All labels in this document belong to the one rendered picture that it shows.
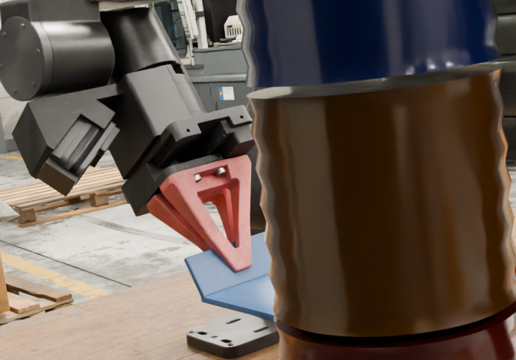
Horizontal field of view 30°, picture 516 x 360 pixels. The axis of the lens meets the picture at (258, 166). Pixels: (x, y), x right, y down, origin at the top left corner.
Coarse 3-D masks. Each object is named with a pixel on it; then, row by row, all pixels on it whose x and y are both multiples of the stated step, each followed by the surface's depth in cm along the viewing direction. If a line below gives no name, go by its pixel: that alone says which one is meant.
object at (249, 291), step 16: (256, 240) 68; (192, 256) 65; (208, 256) 66; (256, 256) 67; (192, 272) 65; (208, 272) 65; (224, 272) 66; (240, 272) 66; (256, 272) 67; (208, 288) 65; (224, 288) 65; (240, 288) 65; (256, 288) 64; (272, 288) 64; (224, 304) 62; (240, 304) 61; (256, 304) 61; (272, 304) 60
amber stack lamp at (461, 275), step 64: (256, 128) 14; (320, 128) 13; (384, 128) 13; (448, 128) 13; (320, 192) 13; (384, 192) 13; (448, 192) 13; (320, 256) 13; (384, 256) 13; (448, 256) 13; (512, 256) 14; (320, 320) 14; (384, 320) 13; (448, 320) 13
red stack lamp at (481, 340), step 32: (480, 320) 14; (512, 320) 14; (288, 352) 14; (320, 352) 14; (352, 352) 13; (384, 352) 13; (416, 352) 13; (448, 352) 13; (480, 352) 13; (512, 352) 14
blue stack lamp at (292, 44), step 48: (240, 0) 14; (288, 0) 13; (336, 0) 12; (384, 0) 12; (432, 0) 13; (480, 0) 13; (288, 48) 13; (336, 48) 13; (384, 48) 13; (432, 48) 13; (480, 48) 13
